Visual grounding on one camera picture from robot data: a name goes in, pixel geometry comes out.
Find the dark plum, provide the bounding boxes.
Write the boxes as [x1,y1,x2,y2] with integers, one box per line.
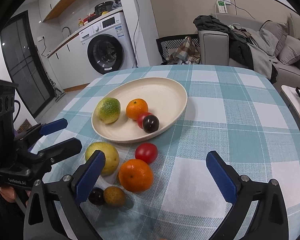
[142,115,160,133]
[88,187,106,206]

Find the small brown longan fruit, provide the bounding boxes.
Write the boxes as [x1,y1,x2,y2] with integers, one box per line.
[103,186,126,207]

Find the large orange mandarin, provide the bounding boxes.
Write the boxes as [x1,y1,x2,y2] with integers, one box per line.
[118,159,154,193]

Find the person's left hand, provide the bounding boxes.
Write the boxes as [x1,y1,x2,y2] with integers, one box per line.
[0,186,17,203]

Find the yellow-green guava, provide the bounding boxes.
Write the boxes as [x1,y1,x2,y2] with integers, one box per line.
[85,142,120,176]

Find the green guava on plate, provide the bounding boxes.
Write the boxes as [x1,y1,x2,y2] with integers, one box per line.
[94,98,121,124]

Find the black glass door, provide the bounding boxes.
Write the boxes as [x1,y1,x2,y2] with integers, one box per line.
[0,11,55,118]

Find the red tomato on plate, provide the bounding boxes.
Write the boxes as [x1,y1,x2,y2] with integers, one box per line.
[136,112,153,129]

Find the orange mandarin on plate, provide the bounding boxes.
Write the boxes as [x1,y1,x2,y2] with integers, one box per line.
[126,99,148,120]

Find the red tomato on table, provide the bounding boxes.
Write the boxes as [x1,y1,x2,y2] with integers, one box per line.
[135,142,158,164]

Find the dark plum on plate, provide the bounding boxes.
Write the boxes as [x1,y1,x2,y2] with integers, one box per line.
[142,115,160,133]

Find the white washing machine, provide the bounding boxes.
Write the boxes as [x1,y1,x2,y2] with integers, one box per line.
[79,11,136,75]

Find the cream round plate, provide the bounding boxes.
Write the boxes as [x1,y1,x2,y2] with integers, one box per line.
[91,77,188,144]

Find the teal checked tablecloth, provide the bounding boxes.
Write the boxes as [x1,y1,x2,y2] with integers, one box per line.
[33,65,300,239]

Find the white side table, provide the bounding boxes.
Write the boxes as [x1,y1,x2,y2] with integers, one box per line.
[280,85,300,129]

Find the black patterned laundry basket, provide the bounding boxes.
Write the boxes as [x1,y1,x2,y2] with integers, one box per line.
[156,34,200,62]

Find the plaid cloth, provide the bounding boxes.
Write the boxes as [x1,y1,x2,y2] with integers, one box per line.
[164,36,201,64]

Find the grey sofa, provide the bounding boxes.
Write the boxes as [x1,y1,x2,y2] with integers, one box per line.
[193,13,300,88]

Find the grey cushion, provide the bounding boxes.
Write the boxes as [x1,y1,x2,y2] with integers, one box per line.
[277,35,300,65]

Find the dark clothes pile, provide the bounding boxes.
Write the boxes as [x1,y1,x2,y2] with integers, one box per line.
[193,15,279,83]

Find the white power strip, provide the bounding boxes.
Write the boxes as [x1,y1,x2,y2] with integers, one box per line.
[216,0,228,14]

